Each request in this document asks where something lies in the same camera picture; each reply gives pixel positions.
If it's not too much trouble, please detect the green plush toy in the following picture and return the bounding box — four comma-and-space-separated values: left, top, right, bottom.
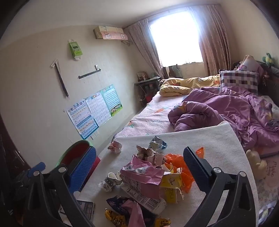
262, 52, 274, 66

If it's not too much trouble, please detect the purple duvet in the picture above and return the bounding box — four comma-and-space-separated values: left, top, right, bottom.
168, 86, 279, 158

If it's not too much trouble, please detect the beige plush toy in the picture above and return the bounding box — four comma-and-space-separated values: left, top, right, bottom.
246, 149, 267, 180

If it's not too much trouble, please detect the pink printed pillow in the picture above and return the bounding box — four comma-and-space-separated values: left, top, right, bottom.
237, 54, 264, 72

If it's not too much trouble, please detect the dark side desk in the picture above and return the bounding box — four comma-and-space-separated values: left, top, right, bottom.
135, 76, 162, 103

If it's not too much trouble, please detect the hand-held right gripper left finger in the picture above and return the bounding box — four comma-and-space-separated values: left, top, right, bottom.
24, 146, 97, 227

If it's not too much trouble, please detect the blue wall poster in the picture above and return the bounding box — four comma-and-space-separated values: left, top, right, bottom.
66, 98, 98, 139

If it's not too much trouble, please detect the yellow duvet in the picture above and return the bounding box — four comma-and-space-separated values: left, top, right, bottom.
159, 74, 221, 96

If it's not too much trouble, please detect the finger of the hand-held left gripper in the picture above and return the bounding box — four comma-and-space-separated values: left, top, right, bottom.
27, 162, 47, 178

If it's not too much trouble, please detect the pink patterned curtain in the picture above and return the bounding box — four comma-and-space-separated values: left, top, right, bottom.
125, 19, 164, 72
187, 4, 231, 76

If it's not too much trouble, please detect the checked pillow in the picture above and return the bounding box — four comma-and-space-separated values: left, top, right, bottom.
219, 70, 260, 94

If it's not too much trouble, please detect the blue white wrapper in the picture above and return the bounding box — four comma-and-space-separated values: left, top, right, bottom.
149, 135, 168, 153

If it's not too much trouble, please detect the green wall poster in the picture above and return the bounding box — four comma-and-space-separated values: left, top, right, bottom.
101, 85, 123, 116

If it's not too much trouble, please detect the black rod with white bracket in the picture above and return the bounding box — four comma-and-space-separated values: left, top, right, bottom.
51, 59, 69, 98

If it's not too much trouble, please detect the crumpled white carton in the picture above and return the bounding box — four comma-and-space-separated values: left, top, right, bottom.
98, 172, 122, 192

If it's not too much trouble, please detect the yellow wrapper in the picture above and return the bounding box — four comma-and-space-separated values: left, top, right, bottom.
160, 164, 184, 204

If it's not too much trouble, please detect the bed with pink sheet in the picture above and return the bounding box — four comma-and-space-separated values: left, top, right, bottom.
112, 88, 192, 142

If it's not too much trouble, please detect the green bag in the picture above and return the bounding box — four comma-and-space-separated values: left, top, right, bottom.
171, 64, 181, 78

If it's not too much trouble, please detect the bright window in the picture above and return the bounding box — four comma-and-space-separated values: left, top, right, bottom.
149, 11, 204, 67

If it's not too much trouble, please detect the white printed package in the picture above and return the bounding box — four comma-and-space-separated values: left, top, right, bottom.
121, 183, 167, 215

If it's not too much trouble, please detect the black wall rail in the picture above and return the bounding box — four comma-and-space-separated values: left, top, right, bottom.
78, 65, 101, 79

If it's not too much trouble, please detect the orange plastic bag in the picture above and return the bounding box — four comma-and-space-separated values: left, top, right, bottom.
162, 147, 206, 193

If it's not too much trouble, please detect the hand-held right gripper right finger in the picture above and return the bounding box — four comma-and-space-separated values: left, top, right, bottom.
183, 146, 260, 227

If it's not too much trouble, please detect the pink printed cushion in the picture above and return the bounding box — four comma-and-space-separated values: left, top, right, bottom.
257, 148, 279, 219

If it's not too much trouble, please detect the dark printed snack box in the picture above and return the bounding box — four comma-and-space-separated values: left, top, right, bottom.
106, 195, 131, 213

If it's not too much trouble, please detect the pink plastic film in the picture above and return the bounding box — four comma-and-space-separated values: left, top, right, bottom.
122, 200, 146, 227

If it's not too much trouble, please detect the green wall box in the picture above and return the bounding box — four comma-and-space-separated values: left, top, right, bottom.
68, 39, 83, 60

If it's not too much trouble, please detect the crumpled pink white wrapper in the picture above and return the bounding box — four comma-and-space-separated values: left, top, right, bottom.
107, 140, 122, 155

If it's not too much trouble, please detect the green plastic bin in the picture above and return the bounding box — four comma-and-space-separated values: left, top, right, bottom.
58, 140, 96, 175

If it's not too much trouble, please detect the dark wooden headboard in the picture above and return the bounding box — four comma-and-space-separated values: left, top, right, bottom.
233, 61, 279, 98

